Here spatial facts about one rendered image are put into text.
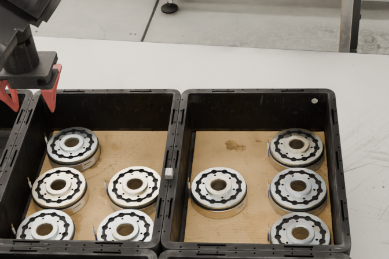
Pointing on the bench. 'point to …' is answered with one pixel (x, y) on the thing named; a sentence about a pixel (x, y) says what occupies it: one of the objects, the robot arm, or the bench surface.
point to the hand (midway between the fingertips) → (34, 106)
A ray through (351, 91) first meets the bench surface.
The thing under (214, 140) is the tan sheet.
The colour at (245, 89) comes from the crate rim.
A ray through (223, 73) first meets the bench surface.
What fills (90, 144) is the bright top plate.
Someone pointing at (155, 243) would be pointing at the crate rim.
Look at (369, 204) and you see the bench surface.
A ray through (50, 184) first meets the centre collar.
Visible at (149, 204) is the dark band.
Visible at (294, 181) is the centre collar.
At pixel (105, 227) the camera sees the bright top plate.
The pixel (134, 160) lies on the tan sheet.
